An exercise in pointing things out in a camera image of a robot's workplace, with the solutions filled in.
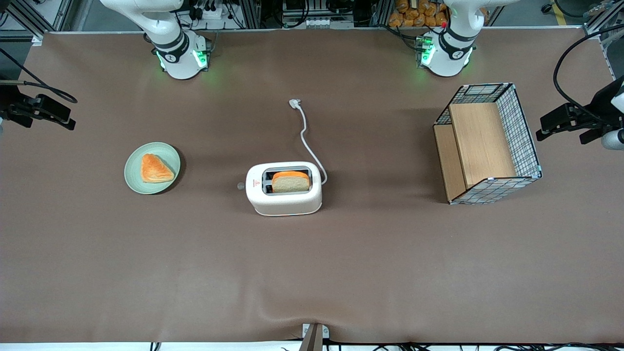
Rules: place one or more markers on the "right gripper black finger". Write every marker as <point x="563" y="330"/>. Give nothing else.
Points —
<point x="20" y="121"/>
<point x="56" y="113"/>

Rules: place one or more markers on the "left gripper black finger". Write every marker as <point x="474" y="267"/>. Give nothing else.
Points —
<point x="594" y="135"/>
<point x="563" y="119"/>

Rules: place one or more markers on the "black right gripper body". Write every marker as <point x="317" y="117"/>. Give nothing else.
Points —
<point x="10" y="104"/>

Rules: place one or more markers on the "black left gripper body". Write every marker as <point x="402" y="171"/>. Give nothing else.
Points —
<point x="593" y="113"/>

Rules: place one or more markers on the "white two-slot toaster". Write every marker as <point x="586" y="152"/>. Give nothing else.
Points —
<point x="285" y="204"/>

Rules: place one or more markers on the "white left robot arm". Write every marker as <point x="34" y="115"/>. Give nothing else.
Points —
<point x="446" y="58"/>

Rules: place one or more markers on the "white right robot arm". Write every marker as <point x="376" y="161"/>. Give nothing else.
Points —
<point x="178" y="58"/>

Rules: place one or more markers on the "white table corner clamp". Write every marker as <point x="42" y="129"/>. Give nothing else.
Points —
<point x="37" y="40"/>

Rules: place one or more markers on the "light wooden shelf insert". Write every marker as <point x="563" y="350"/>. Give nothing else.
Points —
<point x="482" y="146"/>

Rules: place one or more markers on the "pale green round plate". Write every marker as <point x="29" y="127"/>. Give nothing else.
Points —
<point x="134" y="175"/>

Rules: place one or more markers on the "triangular orange pastry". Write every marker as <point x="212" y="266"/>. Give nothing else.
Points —
<point x="155" y="169"/>

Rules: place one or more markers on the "bag of orange bread rolls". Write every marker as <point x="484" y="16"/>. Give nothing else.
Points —
<point x="409" y="14"/>

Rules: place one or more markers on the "white power strip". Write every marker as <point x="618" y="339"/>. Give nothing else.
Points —
<point x="214" y="13"/>

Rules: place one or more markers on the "bread slice with orange crust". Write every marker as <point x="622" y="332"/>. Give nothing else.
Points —
<point x="290" y="183"/>

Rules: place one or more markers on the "grey electronics box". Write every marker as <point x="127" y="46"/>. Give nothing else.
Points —
<point x="317" y="22"/>

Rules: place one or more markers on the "brown table cover mat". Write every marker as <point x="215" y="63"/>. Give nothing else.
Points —
<point x="341" y="268"/>

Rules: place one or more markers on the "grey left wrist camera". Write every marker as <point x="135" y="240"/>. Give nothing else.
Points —
<point x="614" y="140"/>

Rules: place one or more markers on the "aluminium frame profile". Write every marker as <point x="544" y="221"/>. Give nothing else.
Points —
<point x="602" y="19"/>
<point x="29" y="19"/>

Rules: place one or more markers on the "aluminium frame post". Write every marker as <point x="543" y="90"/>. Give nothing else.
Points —
<point x="380" y="12"/>
<point x="249" y="13"/>

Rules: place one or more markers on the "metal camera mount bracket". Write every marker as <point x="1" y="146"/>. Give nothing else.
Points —
<point x="314" y="341"/>

